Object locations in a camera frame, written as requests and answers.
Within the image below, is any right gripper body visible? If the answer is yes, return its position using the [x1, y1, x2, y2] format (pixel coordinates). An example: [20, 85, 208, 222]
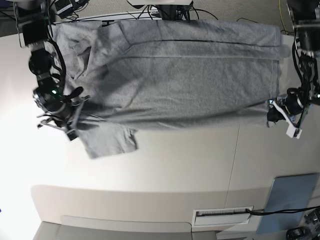
[33, 87, 90, 134]

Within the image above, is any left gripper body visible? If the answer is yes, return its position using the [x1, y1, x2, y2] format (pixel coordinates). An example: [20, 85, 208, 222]
[268, 88, 313, 128]

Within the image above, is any grey T-shirt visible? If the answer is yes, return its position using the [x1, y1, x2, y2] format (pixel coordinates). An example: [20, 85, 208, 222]
[52, 19, 282, 159]

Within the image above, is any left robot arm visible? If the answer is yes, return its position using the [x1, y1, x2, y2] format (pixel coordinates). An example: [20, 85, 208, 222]
[267, 0, 320, 134]

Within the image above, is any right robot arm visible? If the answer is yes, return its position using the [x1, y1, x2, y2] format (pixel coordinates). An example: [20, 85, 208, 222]
[12, 0, 90, 141]

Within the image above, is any blue-grey pad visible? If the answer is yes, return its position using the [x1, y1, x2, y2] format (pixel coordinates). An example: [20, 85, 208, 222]
[256, 173, 319, 235]

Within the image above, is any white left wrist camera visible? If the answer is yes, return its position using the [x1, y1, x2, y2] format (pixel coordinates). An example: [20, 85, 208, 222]
[286, 125, 303, 139]

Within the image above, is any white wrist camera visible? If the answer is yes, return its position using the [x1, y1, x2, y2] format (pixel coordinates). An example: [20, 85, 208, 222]
[286, 125, 303, 139]
[66, 129, 78, 141]

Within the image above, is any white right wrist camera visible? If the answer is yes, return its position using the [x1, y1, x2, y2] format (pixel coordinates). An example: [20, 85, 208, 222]
[66, 129, 78, 141]

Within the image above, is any black cable at grommet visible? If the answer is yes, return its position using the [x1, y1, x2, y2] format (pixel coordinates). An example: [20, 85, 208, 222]
[246, 206, 320, 216]

